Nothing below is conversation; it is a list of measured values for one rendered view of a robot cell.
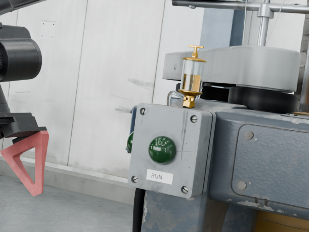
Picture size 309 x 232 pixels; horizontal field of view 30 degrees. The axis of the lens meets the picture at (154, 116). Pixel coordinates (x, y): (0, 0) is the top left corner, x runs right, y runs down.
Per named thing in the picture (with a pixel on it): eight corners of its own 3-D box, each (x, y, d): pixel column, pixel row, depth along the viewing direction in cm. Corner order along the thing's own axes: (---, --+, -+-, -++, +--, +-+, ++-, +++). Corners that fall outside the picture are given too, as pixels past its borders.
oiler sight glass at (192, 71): (176, 89, 67) (180, 59, 67) (184, 89, 69) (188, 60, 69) (196, 91, 66) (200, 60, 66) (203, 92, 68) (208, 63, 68)
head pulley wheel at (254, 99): (218, 104, 74) (220, 84, 74) (238, 106, 82) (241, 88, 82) (287, 113, 70) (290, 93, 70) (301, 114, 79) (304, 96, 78)
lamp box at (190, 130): (126, 185, 62) (136, 102, 61) (145, 182, 66) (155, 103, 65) (191, 200, 59) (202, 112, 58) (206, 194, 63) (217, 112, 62)
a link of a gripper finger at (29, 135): (68, 183, 74) (43, 115, 75) (38, 190, 67) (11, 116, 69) (26, 201, 76) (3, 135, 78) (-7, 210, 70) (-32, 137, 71)
